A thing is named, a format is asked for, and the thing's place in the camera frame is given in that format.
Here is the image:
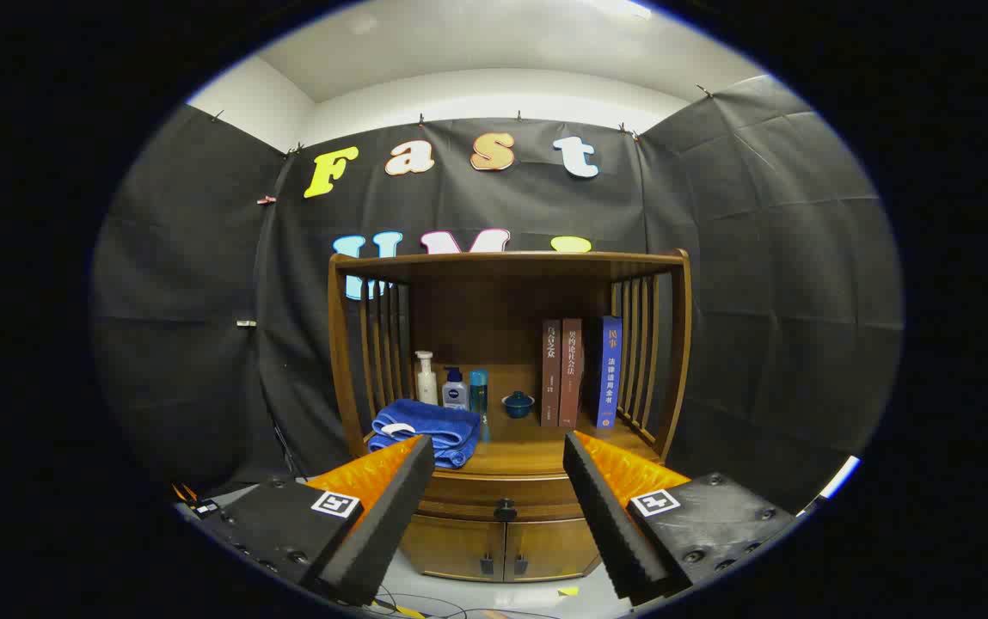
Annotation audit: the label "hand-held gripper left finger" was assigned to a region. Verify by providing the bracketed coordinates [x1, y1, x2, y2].
[187, 434, 436, 607]

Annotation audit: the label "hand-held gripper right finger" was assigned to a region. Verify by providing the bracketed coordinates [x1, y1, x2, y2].
[562, 430, 800, 607]

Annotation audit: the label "wooden cabinet door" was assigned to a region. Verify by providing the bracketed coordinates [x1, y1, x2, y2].
[505, 518, 602, 581]
[399, 516, 507, 581]

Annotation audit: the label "wooden countertop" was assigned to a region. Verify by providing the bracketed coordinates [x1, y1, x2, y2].
[365, 364, 662, 478]

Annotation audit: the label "wooden cabinet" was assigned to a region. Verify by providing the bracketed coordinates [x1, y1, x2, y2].
[328, 249, 692, 584]

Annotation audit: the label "folded blue towel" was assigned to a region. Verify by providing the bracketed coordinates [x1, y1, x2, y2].
[368, 398, 482, 469]

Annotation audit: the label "white pump bottle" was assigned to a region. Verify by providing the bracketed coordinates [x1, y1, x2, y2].
[414, 351, 439, 407]

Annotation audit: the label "blue book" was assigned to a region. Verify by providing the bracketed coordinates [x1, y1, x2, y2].
[584, 316, 623, 429]

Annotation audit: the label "light brown book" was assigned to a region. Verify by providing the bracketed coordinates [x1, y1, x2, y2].
[560, 318, 585, 429]

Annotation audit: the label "dark brown book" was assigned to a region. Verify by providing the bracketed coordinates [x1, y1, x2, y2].
[542, 320, 562, 428]

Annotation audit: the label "black backdrop cloth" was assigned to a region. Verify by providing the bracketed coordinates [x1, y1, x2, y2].
[89, 76, 905, 517]

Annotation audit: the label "thin floor cables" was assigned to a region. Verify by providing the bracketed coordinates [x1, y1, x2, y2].
[371, 585, 563, 619]

